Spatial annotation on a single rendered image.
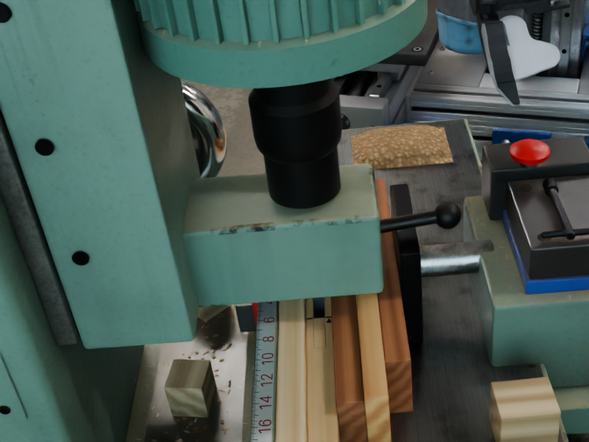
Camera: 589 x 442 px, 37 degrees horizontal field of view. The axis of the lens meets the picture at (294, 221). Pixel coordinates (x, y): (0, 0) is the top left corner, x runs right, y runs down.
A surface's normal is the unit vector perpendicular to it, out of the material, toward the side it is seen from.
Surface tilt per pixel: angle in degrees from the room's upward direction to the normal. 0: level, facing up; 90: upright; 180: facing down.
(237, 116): 0
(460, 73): 0
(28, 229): 90
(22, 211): 90
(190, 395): 90
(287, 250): 90
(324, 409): 0
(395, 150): 29
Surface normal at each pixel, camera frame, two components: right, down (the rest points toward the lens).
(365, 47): 0.55, 0.44
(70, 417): 0.99, -0.08
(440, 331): -0.11, -0.80
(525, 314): 0.00, 0.59
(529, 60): -0.07, -0.37
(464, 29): -0.34, 0.62
